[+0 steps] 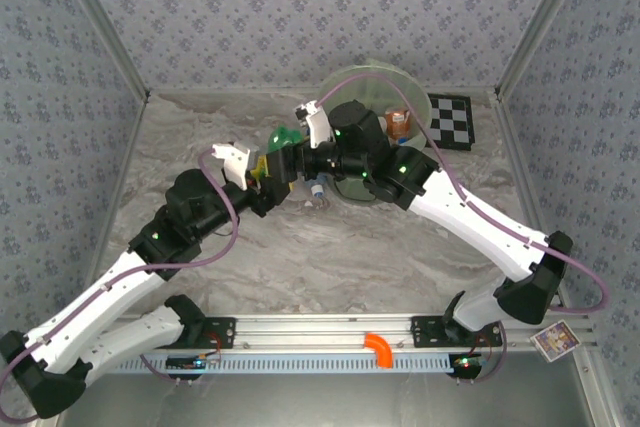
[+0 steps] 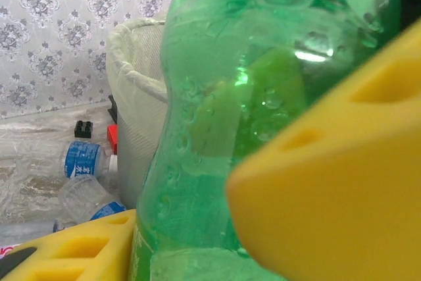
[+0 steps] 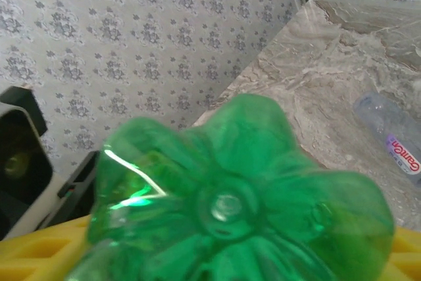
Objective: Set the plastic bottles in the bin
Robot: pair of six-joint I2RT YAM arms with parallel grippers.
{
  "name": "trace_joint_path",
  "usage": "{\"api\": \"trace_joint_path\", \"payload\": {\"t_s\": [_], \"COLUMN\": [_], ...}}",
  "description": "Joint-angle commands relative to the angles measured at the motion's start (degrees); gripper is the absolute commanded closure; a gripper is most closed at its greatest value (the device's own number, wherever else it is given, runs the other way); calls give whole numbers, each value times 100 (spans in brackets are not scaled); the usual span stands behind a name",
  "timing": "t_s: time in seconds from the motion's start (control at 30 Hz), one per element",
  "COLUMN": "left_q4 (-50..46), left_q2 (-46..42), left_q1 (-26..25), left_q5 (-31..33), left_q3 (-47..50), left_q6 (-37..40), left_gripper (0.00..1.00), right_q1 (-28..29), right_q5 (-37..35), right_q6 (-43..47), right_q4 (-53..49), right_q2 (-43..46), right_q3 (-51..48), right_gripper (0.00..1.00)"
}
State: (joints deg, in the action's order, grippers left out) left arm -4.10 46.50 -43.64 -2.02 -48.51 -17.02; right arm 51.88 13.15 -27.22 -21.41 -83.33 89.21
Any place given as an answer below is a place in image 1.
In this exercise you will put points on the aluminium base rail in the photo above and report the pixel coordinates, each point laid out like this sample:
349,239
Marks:
325,332

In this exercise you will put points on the grey green waste bin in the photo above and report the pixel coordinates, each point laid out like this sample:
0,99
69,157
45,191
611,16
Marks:
350,192

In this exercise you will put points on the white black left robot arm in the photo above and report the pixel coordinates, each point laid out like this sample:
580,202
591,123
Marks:
90,307

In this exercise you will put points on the aluminium frame post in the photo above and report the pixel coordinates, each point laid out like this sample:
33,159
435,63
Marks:
541,22
103,22

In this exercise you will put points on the aluminium frame crossbar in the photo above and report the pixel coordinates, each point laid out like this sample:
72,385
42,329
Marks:
225,91

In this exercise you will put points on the black white checkerboard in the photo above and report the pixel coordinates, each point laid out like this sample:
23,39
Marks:
452,122

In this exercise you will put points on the small green circuit board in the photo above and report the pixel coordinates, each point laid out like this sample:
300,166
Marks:
465,363
192,362

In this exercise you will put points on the grey metal sheet panel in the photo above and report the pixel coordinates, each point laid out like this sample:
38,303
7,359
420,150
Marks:
320,402

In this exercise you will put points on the green plastic bottle yellow cap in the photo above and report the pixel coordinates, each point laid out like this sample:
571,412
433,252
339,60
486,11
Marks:
284,138

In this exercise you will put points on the orange brown bottle white cap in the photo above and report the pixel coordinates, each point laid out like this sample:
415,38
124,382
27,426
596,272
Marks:
398,122

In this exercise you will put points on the colourful printed card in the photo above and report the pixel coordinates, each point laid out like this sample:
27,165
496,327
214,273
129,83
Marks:
555,340

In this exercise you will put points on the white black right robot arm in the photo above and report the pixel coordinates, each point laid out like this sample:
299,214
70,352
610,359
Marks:
480,227

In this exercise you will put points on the blue label bottle white cap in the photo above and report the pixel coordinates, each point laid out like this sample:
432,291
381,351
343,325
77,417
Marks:
316,191

